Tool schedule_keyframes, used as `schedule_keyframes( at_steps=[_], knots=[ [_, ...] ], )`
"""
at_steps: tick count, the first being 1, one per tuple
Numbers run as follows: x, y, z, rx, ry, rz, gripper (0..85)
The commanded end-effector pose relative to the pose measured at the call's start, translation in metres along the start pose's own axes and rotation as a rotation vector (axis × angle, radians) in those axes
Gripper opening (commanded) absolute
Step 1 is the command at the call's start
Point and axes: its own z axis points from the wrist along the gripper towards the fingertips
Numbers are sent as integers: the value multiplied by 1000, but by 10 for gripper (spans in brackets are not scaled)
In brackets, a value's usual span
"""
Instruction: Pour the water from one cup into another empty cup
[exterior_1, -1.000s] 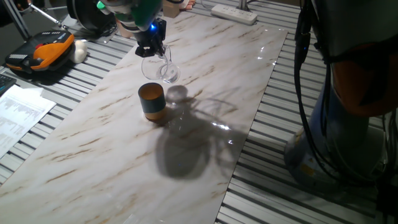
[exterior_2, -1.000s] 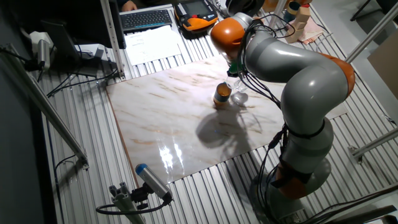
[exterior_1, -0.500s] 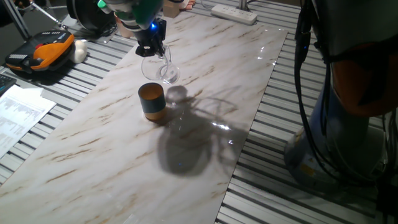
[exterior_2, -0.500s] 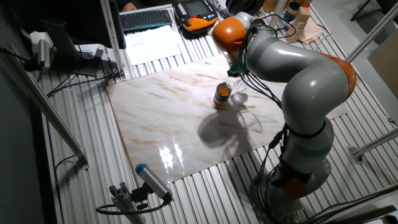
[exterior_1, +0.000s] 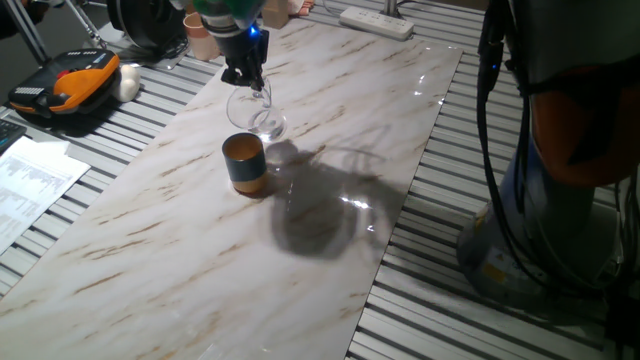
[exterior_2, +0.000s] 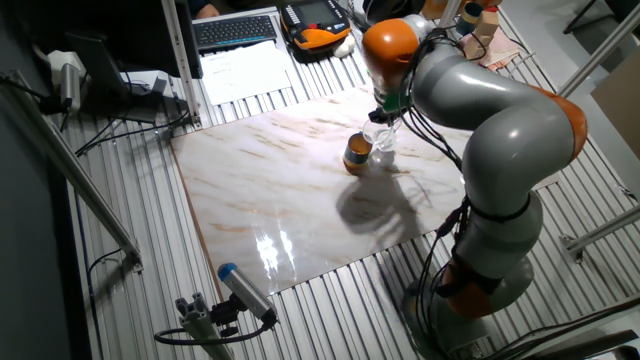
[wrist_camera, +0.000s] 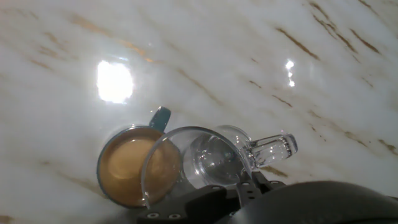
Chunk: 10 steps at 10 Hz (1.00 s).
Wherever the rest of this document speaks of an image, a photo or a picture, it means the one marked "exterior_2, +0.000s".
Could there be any white round ball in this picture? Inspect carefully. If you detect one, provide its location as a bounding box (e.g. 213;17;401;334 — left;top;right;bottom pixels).
332;33;357;59

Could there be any black computer monitor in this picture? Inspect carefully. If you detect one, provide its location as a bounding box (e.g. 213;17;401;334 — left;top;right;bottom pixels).
64;0;204;81

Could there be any aluminium frame bar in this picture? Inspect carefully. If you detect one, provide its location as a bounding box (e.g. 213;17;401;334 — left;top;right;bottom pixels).
558;204;640;264
557;2;640;99

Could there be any aluminium camera mount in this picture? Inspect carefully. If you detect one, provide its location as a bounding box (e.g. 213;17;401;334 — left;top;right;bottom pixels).
174;292;236;360

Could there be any white printed paper sheet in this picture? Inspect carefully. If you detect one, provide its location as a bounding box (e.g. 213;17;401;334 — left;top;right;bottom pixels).
199;40;294;107

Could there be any brown box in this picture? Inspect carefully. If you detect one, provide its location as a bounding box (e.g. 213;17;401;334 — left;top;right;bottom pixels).
421;0;449;21

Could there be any dark frame beam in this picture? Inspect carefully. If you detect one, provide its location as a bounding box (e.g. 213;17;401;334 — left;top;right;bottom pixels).
479;294;640;360

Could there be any person's hand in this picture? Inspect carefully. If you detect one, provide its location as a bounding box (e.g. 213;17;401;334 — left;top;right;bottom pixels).
194;2;221;20

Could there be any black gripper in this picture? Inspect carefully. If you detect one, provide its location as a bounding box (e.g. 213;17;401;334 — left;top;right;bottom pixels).
367;105;403;134

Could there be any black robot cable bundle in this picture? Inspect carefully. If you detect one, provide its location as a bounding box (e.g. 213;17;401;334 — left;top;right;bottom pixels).
398;28;484;359

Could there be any black keyboard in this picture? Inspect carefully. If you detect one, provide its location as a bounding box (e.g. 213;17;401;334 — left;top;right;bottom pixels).
192;14;279;52

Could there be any large black round device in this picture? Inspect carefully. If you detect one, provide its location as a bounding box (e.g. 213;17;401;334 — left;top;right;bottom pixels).
359;0;426;26

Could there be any white marble pattern board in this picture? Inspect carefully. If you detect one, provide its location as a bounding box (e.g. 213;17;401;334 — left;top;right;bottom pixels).
169;82;474;296

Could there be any thin black floor cable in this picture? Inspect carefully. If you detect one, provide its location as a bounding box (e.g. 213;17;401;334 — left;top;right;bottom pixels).
85;247;124;360

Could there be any dark teal cup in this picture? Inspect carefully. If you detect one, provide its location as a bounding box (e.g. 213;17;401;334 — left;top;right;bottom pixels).
454;1;485;36

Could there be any clear glass mug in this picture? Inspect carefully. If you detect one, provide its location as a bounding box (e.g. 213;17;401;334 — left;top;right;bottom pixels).
361;117;403;153

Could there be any black camera cable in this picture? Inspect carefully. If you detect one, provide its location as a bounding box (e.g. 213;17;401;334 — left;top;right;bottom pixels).
153;319;277;347

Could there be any pink cloth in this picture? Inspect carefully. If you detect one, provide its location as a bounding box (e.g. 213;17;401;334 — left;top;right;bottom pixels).
478;28;524;72

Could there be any aluminium upright post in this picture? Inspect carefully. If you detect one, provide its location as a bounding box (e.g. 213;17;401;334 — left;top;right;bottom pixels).
437;0;464;29
160;0;202;129

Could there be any teal and tan cup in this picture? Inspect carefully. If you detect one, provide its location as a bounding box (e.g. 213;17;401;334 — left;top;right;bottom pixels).
342;131;374;176

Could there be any silver camera with blue cap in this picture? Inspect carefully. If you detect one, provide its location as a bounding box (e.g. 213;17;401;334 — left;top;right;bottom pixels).
217;262;279;326

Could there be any white and silver camera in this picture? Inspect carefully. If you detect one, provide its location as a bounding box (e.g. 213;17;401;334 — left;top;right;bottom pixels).
47;49;87;114

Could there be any black table cable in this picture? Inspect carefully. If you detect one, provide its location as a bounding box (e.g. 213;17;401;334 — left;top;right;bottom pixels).
74;110;192;157

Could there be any long aluminium frame beam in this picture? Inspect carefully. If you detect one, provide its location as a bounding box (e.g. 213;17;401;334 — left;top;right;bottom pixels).
0;69;144;274

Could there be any cardboard box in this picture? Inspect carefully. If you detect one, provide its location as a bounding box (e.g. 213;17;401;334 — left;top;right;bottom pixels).
462;8;502;61

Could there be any orange and black teach pendant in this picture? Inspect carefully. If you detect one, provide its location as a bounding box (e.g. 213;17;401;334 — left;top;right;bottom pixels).
279;0;352;52

